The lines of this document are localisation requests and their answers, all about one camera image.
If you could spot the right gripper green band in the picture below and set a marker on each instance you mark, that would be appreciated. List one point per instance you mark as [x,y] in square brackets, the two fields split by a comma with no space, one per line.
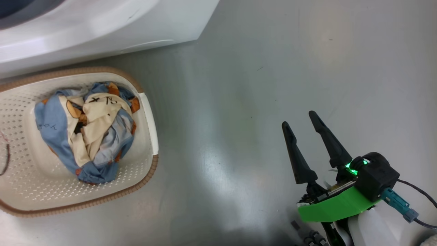
[334,208]

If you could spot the blue and cream garment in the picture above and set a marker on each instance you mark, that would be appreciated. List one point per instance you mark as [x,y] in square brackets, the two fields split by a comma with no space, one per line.
[54,126]

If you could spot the white front-load washing machine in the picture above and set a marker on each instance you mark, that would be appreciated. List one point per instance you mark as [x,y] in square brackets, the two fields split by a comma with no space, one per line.
[85,30]

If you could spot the cream laundry basket brown rim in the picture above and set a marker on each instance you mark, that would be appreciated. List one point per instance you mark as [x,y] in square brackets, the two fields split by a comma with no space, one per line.
[27,177]

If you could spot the grey rubber door gasket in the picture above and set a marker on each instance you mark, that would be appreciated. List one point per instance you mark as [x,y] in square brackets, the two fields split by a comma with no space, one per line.
[13,10]

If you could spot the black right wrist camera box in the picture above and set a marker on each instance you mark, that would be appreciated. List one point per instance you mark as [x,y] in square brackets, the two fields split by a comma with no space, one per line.
[375,177]

